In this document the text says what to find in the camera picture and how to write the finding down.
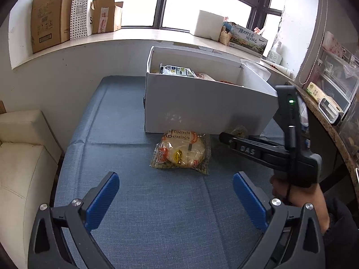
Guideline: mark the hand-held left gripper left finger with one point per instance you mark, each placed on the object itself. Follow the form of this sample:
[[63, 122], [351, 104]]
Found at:
[[102, 199]]

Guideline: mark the white rimmed container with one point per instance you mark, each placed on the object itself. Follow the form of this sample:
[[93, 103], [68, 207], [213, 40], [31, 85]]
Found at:
[[331, 112]]

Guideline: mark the white plastic bottle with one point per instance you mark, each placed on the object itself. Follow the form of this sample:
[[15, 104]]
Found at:
[[274, 54]]

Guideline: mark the beige tissue pack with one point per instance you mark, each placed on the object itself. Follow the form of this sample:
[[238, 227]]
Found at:
[[315, 92]]

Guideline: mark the small clear snack packet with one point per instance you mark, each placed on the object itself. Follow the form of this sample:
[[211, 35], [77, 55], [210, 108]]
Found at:
[[238, 131]]

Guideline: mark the large brown cardboard box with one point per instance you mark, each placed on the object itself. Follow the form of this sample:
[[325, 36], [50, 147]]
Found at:
[[47, 19]]

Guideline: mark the black and white snack packet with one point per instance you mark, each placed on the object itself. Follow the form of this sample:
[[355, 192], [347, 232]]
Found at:
[[175, 70]]

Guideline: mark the brown side counter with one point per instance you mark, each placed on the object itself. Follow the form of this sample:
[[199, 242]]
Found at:
[[345, 151]]

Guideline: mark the white cardboard box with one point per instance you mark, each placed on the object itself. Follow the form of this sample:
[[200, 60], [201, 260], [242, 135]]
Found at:
[[196, 103]]

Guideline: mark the black window frame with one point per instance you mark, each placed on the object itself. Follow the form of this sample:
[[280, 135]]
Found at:
[[161, 5]]

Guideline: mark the white plastic bag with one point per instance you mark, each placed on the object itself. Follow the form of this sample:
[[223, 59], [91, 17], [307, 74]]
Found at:
[[256, 68]]

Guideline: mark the round bread packet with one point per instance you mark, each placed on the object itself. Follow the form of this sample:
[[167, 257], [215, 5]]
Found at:
[[182, 152]]

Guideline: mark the person's right forearm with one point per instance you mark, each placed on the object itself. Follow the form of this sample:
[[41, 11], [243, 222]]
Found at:
[[340, 229]]

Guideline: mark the person's right hand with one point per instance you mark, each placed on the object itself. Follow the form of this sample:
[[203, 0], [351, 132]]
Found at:
[[308, 196]]

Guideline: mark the clear plastic drawer organizer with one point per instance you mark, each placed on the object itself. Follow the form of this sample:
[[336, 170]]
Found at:
[[339, 75]]

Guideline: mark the landscape printed carton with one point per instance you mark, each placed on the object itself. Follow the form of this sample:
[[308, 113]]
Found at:
[[246, 40]]

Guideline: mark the beige stone windowsill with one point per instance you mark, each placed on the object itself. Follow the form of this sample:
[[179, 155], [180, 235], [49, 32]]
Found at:
[[126, 35]]

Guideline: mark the cream sofa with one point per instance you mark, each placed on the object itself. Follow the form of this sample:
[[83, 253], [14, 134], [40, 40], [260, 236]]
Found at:
[[25, 173]]

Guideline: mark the open brown cardboard box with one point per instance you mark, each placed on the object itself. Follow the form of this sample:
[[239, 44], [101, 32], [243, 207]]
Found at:
[[105, 16]]

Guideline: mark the pinkish snack packet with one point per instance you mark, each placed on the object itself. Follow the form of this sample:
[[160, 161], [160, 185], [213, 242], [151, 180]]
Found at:
[[204, 76]]

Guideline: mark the polka dot paper bag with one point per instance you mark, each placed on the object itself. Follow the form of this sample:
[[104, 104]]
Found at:
[[80, 11]]

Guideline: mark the white foam box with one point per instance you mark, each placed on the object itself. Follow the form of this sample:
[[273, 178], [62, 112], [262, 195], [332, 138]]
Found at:
[[206, 26]]

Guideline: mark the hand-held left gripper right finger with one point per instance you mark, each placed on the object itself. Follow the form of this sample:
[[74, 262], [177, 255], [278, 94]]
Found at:
[[249, 201]]

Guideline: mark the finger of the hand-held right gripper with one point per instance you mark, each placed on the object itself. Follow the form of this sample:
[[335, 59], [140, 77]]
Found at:
[[263, 141], [225, 138]]

